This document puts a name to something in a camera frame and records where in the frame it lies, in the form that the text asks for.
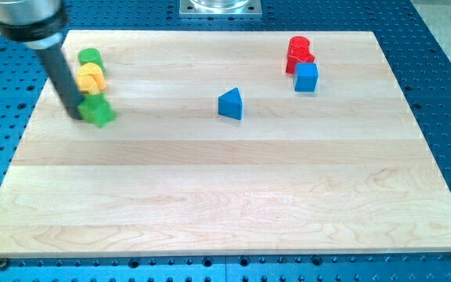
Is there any red cylinder block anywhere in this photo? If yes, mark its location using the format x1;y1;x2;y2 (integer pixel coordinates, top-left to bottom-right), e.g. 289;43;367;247
288;35;311;50

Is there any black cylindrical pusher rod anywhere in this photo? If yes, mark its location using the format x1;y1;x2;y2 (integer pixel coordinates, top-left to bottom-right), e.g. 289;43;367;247
35;44;83;120

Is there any green cylinder block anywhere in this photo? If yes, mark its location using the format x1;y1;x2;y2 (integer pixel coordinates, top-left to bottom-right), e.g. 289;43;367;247
78;48;105;74

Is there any light wooden board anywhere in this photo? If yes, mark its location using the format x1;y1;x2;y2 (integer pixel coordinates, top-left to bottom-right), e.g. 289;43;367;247
0;30;451;258

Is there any red star block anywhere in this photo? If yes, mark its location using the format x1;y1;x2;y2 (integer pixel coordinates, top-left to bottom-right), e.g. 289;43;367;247
285;49;315;74

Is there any blue triangle block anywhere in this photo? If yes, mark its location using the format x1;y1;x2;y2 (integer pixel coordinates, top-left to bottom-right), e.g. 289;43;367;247
218;88;243;120

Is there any green star block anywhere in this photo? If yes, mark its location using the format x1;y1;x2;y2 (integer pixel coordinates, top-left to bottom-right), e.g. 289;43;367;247
77;92;116;128

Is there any blue cube block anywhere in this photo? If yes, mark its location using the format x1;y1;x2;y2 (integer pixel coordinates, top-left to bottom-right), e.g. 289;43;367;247
293;63;319;92

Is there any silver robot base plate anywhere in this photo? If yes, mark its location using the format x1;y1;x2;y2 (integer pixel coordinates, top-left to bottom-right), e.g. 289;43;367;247
179;0;262;19

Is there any yellow heart block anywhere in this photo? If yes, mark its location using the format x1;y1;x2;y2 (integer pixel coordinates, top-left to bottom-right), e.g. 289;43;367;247
76;63;106;95

